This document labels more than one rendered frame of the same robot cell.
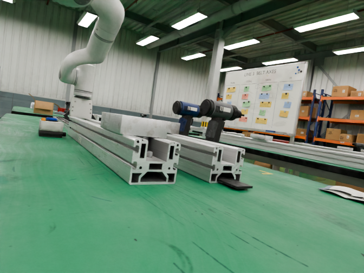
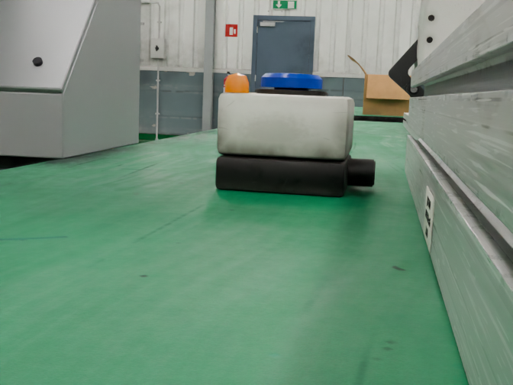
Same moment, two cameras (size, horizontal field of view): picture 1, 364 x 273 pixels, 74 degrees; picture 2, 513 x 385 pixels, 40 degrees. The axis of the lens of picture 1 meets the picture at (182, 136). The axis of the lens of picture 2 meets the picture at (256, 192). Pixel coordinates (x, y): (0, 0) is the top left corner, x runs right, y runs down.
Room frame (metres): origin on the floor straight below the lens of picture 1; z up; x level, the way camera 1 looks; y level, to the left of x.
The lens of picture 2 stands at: (0.61, 0.22, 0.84)
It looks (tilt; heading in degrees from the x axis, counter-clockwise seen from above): 8 degrees down; 43
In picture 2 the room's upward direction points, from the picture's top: 2 degrees clockwise
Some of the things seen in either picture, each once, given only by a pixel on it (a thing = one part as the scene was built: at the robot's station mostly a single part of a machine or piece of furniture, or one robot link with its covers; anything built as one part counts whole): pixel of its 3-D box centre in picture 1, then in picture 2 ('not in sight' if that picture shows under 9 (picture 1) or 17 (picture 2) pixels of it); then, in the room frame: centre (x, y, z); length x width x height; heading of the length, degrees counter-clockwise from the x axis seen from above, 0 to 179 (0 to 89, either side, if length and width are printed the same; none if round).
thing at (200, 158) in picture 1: (153, 141); not in sight; (0.90, 0.10, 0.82); 0.80 x 0.10 x 0.09; 33
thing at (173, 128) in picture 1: (155, 128); not in sight; (0.90, 0.10, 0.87); 0.16 x 0.11 x 0.07; 33
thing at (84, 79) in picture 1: (84, 77); not in sight; (1.18, 0.51, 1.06); 0.09 x 0.08 x 0.13; 129
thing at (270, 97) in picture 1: (252, 129); not in sight; (3.88, -1.10, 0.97); 1.50 x 0.50 x 1.95; 34
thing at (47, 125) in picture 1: (53, 128); (301, 139); (0.97, 0.52, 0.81); 0.10 x 0.08 x 0.06; 123
